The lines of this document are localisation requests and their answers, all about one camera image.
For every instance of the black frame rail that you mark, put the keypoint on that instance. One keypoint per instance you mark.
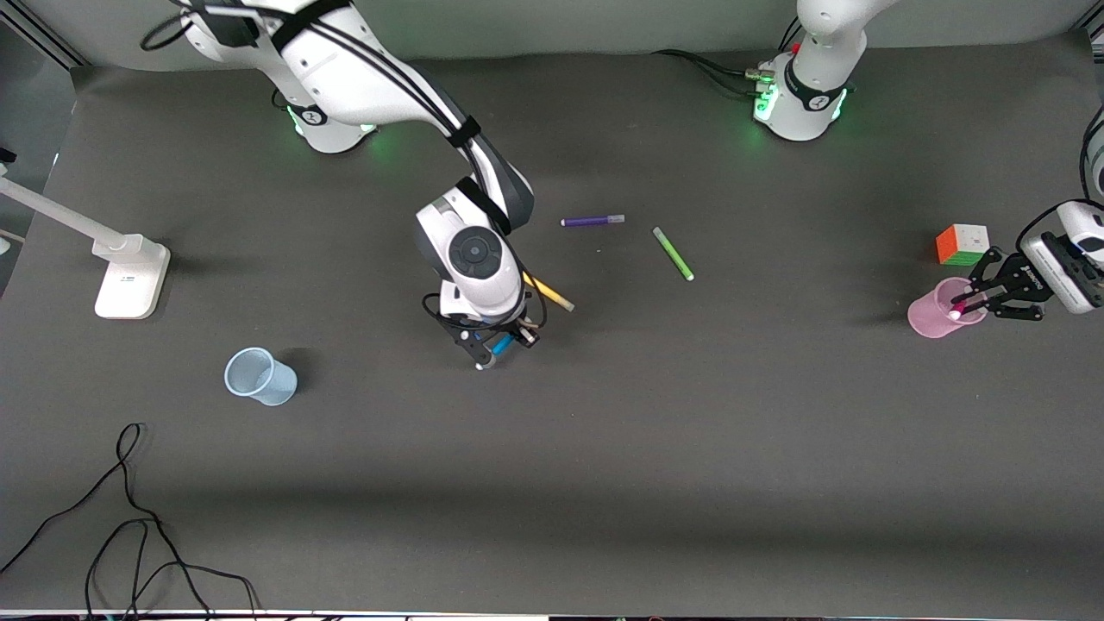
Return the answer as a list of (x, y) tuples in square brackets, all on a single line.
[(52, 43)]

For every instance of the white stand with base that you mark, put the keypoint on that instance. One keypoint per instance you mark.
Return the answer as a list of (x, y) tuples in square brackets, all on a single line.
[(129, 285)]

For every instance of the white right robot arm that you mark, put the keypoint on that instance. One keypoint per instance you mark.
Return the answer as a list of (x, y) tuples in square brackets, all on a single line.
[(362, 69)]

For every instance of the colourful puzzle cube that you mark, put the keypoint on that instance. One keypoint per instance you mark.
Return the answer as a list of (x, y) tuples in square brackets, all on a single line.
[(962, 243)]

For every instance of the blue marker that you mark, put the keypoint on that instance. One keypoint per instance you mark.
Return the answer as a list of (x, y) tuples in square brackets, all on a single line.
[(503, 345)]

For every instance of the dark grey table mat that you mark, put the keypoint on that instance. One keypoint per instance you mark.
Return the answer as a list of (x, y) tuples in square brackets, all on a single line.
[(552, 474)]

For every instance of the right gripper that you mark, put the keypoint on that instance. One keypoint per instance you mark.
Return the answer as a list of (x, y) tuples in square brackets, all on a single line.
[(523, 333)]

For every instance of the pink translucent plastic cup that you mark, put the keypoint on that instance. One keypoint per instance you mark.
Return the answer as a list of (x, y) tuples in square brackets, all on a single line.
[(927, 321)]

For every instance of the pink marker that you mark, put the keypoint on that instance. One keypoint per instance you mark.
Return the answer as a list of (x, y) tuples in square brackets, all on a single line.
[(956, 315)]

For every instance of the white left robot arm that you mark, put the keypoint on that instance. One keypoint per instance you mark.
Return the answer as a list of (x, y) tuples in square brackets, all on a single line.
[(811, 95)]

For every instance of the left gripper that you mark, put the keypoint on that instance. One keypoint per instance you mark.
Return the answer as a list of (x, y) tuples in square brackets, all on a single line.
[(1011, 291)]

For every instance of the yellow marker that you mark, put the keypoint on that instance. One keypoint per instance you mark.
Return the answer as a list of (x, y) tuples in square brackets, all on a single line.
[(556, 298)]

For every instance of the blue translucent plastic cup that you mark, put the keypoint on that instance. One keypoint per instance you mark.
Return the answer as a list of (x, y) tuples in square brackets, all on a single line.
[(276, 388)]

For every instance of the green marker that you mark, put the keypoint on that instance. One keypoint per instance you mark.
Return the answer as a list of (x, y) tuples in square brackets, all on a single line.
[(673, 254)]

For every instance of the purple marker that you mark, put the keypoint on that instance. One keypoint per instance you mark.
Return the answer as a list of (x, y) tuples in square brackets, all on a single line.
[(591, 221)]

